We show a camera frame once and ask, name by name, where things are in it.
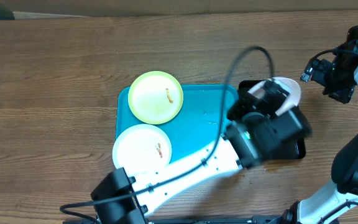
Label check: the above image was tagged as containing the white plate with stain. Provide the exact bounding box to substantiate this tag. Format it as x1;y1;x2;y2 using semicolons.
247;77;301;116

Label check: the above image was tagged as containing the yellow-green plate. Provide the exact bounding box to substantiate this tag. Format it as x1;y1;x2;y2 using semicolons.
128;71;184;124

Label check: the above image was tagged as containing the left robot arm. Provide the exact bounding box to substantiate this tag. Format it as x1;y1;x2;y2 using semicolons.
91;77;311;223

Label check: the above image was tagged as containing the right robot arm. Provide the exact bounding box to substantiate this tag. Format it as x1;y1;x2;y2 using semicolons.
275;26;358;223

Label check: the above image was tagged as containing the black water tray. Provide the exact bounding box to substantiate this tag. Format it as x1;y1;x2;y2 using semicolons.
237;80;306;161

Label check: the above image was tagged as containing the teal plastic tray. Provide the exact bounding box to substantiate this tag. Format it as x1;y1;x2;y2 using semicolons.
115;84;239;163

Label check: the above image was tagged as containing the white plate front left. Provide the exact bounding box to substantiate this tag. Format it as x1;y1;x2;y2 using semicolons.
112;124;172;176

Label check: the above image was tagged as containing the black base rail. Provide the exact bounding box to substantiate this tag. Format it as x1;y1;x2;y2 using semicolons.
142;215;281;224

